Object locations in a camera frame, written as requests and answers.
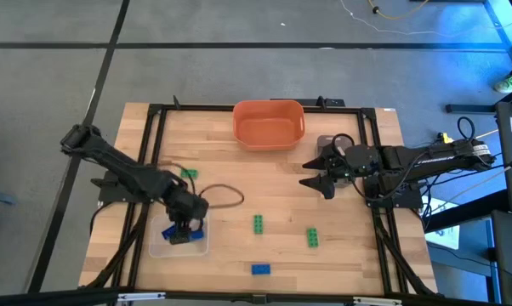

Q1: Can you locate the clear plastic bin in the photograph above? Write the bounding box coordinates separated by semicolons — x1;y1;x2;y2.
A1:
148;213;210;259

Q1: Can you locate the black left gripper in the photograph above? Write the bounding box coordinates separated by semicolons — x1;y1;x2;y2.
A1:
164;184;210;247

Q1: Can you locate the grey-brown plastic tray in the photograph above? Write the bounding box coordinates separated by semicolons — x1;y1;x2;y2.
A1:
315;134;355;189

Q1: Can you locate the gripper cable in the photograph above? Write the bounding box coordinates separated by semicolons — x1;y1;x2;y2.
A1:
196;183;245;210
331;133;356;156

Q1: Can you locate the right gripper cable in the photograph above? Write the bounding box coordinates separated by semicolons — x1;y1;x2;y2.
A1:
331;133;356;156

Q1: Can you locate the plain black cabinet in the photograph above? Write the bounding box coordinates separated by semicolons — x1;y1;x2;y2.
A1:
489;210;512;306

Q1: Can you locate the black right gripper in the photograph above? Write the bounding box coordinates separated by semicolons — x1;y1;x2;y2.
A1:
299;144;380;200

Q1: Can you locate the orange plastic bin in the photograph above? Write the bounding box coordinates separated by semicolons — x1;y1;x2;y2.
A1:
232;99;306;152

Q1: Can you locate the black aluminium crossbar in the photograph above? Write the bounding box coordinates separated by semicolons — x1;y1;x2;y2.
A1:
0;287;512;306

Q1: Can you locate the white floor cable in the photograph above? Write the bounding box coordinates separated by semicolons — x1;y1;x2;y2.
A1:
339;0;436;36

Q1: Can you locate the yellow floor cable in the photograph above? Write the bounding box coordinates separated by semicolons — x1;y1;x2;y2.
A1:
367;0;430;21

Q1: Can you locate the black floor beam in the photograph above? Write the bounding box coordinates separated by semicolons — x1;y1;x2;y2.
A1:
446;80;512;115

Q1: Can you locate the black aluminium table frame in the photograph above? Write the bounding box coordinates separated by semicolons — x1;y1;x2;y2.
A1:
85;95;438;298

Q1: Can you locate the silver metal bracket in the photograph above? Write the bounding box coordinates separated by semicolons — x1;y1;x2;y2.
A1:
117;292;167;303
352;296;404;306

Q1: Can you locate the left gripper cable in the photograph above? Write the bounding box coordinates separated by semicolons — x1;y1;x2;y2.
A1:
196;183;245;210

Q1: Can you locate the person's shoe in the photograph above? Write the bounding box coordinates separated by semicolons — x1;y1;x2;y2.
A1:
493;74;512;94

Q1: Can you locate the printed paper sheet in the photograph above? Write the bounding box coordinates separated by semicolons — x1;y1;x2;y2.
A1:
425;199;461;251

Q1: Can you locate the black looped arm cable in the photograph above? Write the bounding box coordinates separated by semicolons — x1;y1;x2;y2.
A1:
457;116;477;141

